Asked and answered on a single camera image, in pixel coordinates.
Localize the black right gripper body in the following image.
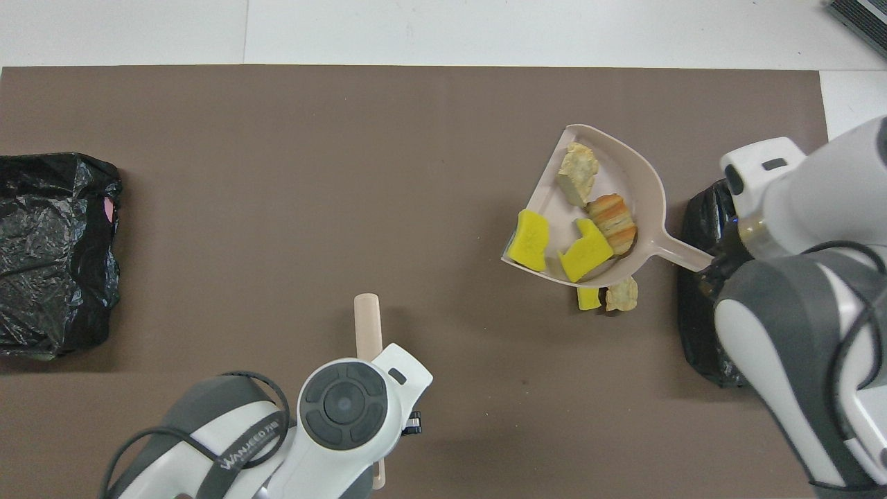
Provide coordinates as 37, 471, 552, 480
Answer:
700, 239, 753, 292

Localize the pale round bread piece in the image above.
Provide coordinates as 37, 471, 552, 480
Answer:
604, 276, 639, 313

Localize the beige hand brush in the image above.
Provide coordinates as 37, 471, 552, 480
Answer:
353, 293, 386, 491

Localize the striped orange croissant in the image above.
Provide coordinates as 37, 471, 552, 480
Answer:
586, 193, 638, 256

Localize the beige plastic dustpan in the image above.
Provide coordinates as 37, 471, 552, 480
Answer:
501, 124, 714, 290

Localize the notched yellow sponge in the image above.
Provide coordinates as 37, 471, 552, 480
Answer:
558, 218, 615, 283

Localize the pale bread chunk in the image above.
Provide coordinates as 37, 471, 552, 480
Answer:
557, 142, 600, 208

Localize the thick yellow sponge block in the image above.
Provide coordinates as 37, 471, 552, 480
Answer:
507, 209, 550, 273

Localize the black bag-lined bin pink mark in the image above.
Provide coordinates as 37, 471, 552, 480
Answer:
0, 152, 123, 360

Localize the brown table mat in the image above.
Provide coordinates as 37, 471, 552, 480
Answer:
0, 65, 832, 499

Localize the dark ribbed grille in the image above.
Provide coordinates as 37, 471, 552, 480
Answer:
828, 0, 887, 60

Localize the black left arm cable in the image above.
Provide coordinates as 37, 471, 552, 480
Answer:
99, 371, 292, 499

